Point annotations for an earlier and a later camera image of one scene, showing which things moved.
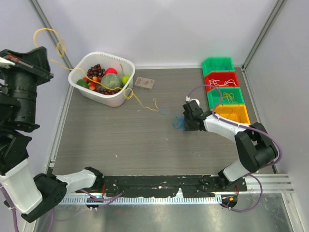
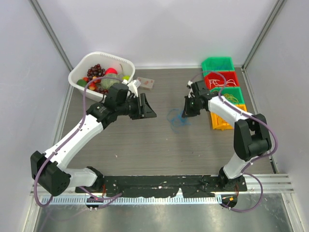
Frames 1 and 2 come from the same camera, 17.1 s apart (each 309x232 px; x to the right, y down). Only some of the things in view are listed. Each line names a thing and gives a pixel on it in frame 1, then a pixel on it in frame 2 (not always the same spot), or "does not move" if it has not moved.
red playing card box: (144, 83) does not move
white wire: (212, 82) does not move
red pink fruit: (111, 70) does not move
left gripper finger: (37, 58) → (142, 97)
